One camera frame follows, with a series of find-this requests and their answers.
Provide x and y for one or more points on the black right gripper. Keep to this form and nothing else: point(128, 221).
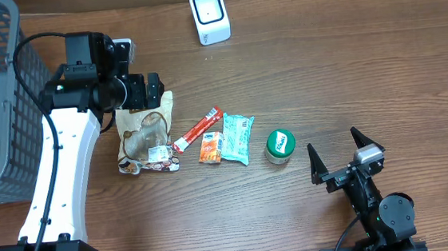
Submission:
point(342, 172)

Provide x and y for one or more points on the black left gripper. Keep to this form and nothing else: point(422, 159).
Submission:
point(146, 91)

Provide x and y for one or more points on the green lid jar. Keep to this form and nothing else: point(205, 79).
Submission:
point(280, 146)

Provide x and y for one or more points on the white brown snack bag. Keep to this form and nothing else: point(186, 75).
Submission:
point(145, 139)

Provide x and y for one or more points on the teal tissue packet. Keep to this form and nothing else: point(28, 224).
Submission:
point(237, 133)

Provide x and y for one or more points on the red white snack packet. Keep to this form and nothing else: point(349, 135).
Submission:
point(214, 115)

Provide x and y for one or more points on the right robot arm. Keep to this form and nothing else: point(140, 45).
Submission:
point(387, 221)

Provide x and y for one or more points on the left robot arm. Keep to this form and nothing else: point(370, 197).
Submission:
point(71, 127)

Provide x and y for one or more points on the white barcode scanner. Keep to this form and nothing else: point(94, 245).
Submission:
point(211, 20)

